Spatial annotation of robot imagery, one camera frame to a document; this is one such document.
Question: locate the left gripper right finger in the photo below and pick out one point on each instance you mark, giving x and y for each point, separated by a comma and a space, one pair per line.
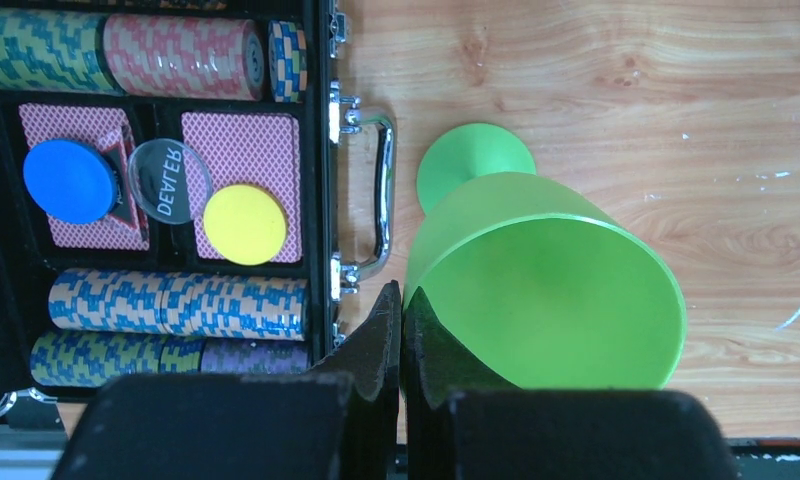
464, 421

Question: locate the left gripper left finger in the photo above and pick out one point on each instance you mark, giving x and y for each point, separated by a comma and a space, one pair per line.
337, 420

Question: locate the green wine glass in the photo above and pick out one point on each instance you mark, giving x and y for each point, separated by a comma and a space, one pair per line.
539, 283

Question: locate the yellow round chip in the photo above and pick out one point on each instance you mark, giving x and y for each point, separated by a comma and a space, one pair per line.
245, 224

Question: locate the black poker chip case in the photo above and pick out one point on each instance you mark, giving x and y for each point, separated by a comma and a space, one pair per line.
251, 86

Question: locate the clear dealer button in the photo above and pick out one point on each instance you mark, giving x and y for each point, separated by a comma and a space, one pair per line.
169, 181

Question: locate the blue round chip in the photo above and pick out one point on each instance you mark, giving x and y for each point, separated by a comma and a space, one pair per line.
70, 181

